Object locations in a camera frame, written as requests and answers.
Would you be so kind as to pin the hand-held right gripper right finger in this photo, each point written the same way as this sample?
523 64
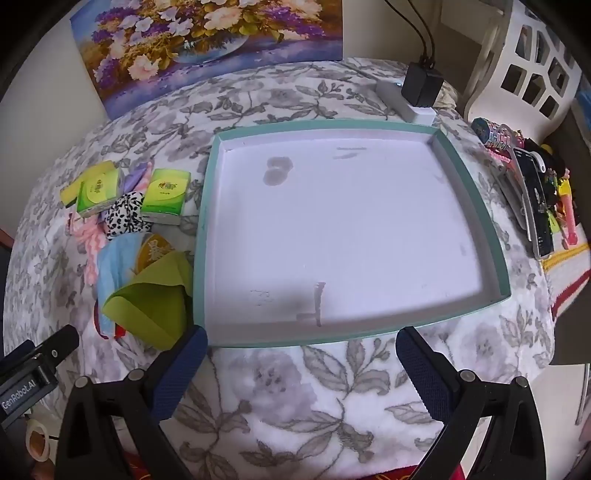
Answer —
425 374

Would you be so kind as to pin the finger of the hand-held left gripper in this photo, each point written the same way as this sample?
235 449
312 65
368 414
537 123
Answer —
62 344

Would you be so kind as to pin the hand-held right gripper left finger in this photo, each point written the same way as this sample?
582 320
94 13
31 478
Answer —
182 374

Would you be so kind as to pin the lime green cloth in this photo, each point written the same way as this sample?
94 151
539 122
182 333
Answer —
152 300

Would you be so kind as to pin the blue face mask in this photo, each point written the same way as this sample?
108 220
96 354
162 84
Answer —
115 263

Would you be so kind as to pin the pink chevron fluffy cloth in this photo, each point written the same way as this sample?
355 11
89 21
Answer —
87 240

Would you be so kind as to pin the leopard print scrunchie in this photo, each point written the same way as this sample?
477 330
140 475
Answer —
127 214

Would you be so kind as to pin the yellow sponge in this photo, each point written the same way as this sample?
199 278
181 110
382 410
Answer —
68 194

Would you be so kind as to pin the green tissue pack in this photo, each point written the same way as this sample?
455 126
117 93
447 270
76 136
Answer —
99 191
166 194

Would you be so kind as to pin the teal shallow box tray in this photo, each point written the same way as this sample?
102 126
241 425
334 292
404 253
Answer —
346 221

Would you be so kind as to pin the purple baby wipes pack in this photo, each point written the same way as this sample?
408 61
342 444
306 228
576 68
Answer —
134 177

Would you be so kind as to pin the tape roll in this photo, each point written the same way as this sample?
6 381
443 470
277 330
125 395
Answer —
33 441

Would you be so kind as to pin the small red cloth piece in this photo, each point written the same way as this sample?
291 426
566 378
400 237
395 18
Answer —
121 332

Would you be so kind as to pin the floral grey white blanket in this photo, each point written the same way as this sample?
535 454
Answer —
300 406

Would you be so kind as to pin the orange packet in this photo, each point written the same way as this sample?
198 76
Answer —
152 249

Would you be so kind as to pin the yellow red crochet mat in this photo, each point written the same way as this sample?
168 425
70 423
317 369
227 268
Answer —
568 272

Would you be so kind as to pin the pink toy pen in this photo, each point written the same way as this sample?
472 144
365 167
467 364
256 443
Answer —
568 212

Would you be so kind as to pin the white power strip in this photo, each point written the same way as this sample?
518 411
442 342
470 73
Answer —
418 116

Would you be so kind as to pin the black power adapter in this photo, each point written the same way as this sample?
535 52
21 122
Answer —
421 85

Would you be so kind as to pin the floral painting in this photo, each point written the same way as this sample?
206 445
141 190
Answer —
184 37

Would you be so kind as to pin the white lattice chair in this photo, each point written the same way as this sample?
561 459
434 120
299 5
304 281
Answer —
531 55

